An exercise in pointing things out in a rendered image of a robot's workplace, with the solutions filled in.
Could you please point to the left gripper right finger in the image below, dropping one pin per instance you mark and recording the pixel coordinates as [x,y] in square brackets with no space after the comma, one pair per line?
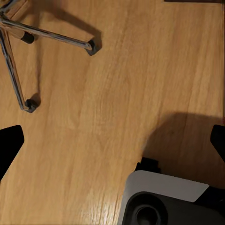
[217,139]

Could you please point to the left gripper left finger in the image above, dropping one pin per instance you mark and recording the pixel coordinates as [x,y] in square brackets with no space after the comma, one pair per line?
[11,140]

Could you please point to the swivel chair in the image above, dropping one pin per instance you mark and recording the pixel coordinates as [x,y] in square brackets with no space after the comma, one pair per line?
[22,31]

